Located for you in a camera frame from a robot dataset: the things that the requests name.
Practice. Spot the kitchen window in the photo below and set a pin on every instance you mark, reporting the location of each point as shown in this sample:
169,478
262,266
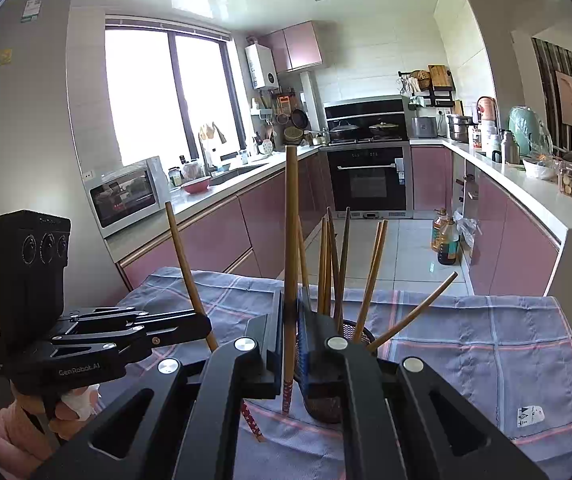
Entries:
166,95

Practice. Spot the person's left forearm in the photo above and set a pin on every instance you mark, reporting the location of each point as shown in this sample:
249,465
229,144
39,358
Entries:
1,435

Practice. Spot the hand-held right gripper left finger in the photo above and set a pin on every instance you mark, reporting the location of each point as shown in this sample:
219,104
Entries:
261,355

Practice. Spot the pink electric kettle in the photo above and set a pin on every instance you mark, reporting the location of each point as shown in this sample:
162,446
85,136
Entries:
487,109

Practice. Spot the black mesh utensil holder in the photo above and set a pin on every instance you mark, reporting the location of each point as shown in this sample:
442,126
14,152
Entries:
322,410

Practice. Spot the wall rack with cutting board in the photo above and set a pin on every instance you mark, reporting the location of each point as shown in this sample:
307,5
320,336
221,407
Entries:
433,82

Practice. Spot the pink kitchen base cabinets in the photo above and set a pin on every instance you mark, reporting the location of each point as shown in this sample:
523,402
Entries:
506,240

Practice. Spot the pink wall cabinet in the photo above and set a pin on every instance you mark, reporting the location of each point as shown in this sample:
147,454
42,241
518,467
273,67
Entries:
296,47

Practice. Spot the black built-in oven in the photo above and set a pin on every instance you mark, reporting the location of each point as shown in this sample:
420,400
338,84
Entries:
366,180

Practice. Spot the person's left hand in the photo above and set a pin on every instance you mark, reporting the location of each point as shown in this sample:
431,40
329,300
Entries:
63,427

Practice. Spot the stainless steel pot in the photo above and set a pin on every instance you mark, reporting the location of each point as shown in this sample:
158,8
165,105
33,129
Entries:
458,129

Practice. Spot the green air fryer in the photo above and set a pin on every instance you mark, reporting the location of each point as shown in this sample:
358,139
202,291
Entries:
528,127

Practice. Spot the grey refrigerator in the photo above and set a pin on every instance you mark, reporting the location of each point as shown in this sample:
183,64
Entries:
26,135

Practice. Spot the pink bowl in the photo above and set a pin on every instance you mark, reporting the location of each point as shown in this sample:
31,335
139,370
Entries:
196,186

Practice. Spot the dark brown wooden chopstick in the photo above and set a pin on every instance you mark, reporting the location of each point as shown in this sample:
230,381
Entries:
344,250

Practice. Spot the silver toaster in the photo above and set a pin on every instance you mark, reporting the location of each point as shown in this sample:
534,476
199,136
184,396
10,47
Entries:
424,127

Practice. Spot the black wok with lid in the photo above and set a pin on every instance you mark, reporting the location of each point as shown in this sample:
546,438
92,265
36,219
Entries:
344,131
383,130

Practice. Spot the dark cooking oil bottle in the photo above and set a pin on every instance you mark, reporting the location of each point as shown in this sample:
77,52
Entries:
448,247

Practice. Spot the framed wall art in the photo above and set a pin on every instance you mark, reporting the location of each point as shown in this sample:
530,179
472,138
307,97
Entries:
561,90

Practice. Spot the yellow cooking oil bottle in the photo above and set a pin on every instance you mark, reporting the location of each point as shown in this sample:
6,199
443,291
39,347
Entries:
438,232

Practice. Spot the grey plaid tablecloth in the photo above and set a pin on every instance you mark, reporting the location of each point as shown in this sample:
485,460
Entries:
466,360

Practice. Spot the clear plastic bag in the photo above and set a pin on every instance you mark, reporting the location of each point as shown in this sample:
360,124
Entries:
468,232

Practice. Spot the stainless steel thermos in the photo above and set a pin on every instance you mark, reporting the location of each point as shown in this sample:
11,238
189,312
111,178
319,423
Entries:
510,150

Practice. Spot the hanging kitchen utensils rack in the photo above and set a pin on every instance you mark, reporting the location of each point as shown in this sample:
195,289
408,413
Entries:
286,110

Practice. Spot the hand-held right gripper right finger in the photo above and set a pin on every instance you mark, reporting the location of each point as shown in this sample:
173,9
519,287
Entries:
321,355

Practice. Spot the black range hood and stove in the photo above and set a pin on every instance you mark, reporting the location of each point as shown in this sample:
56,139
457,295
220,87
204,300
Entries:
366,107

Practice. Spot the white countertop oven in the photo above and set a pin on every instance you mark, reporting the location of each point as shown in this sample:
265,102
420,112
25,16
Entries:
126,197

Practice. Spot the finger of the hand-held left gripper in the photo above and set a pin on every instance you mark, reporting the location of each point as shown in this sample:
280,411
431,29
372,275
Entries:
176,332
116,317

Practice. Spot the white water heater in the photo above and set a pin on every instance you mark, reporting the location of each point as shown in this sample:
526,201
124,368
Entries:
261,65

